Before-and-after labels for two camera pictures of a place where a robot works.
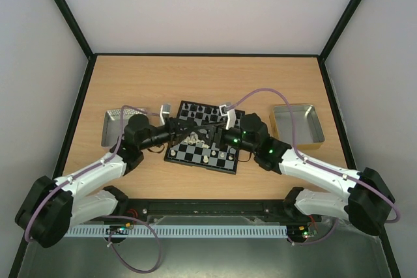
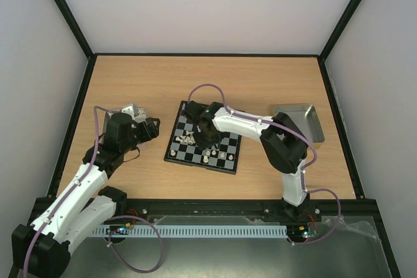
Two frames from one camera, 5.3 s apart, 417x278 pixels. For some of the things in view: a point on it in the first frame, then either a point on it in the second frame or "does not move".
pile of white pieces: [193, 138] does not move
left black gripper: [178, 136] to [154, 131]
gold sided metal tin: [309, 135] does not move
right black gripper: [220, 131] to [205, 135]
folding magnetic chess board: [198, 148] does not move
